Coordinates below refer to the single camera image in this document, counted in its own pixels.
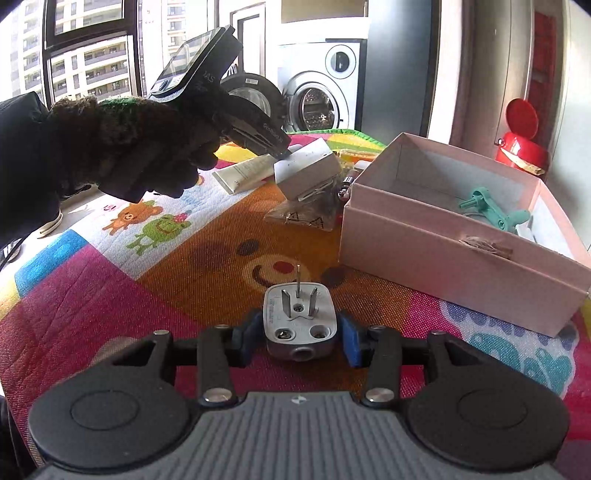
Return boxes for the grey three-prong plug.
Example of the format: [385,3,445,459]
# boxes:
[262,263,341,361]

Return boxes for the person's left hand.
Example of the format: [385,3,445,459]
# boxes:
[46,95,228,202]

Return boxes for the black window frame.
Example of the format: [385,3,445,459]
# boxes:
[41,0,145,103]

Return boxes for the small white box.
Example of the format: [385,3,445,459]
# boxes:
[273,140,345,203]

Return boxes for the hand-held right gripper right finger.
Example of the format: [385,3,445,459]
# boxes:
[337,310,482,408]

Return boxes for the teal plastic clamp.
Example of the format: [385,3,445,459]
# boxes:
[458,186,533,230]

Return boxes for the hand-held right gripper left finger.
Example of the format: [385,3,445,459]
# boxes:
[111,310,262,408]

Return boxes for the person's left forearm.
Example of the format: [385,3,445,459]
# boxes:
[0,91,64,251]

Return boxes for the white cream tube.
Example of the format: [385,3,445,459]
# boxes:
[211,154,280,194]

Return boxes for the pink cardboard box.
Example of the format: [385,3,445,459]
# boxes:
[338,132,591,337]

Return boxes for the silver washing machine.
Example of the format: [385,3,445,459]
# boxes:
[221,39,368,136]

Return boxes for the colourful cartoon play mat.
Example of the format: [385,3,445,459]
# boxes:
[0,129,591,418]

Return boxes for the black cable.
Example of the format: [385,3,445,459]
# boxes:
[0,237,24,272]

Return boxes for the yellow packet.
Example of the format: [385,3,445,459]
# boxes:
[333,147,385,168]

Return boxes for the red wall hanging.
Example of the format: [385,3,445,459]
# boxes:
[530,11,558,95]

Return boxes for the red trash bin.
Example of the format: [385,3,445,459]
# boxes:
[495,98,551,177]

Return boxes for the grey cabinet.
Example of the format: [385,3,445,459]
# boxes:
[363,0,445,141]

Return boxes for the small metal cylinder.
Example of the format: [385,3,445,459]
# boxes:
[338,167,366,202]

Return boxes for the clear plastic bag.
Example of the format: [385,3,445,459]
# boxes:
[264,184,345,232]

